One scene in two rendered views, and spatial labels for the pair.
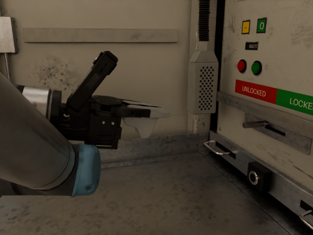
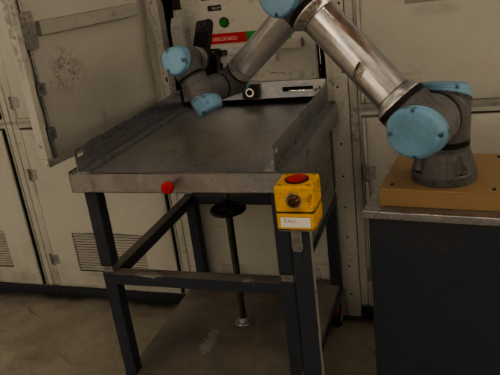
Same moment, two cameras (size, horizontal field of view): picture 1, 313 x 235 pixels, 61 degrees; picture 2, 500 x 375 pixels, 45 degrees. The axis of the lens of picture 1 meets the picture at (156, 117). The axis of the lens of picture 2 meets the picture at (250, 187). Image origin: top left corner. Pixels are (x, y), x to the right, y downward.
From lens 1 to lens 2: 1.63 m
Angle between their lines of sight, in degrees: 51
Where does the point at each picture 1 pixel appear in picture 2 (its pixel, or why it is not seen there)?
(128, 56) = (108, 35)
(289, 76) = (252, 21)
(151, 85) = (127, 59)
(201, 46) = (179, 13)
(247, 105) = (231, 47)
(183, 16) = not seen: outside the picture
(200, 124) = (172, 85)
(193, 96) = not seen: hidden behind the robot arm
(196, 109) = not seen: hidden behind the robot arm
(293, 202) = (278, 91)
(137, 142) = (152, 109)
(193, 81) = (183, 42)
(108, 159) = (142, 129)
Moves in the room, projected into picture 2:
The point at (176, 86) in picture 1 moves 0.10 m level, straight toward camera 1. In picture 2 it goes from (142, 56) to (161, 56)
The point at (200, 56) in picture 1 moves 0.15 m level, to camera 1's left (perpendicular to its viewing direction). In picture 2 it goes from (183, 21) to (152, 28)
